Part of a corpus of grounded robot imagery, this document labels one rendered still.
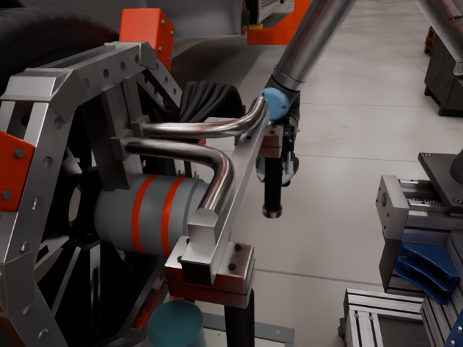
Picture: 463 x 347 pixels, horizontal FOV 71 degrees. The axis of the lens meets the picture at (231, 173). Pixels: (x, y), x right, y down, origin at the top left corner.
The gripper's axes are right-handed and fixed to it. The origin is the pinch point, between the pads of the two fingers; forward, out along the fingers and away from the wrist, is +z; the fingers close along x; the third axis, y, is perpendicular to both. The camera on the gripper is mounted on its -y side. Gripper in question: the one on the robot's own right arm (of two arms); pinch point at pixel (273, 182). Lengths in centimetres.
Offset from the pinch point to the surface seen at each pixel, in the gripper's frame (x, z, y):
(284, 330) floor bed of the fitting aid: 4, -16, -75
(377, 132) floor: 66, -223, -83
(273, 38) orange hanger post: -38, -339, -24
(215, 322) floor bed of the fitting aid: -22, -15, -75
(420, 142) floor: 96, -206, -83
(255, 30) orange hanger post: -59, -339, -15
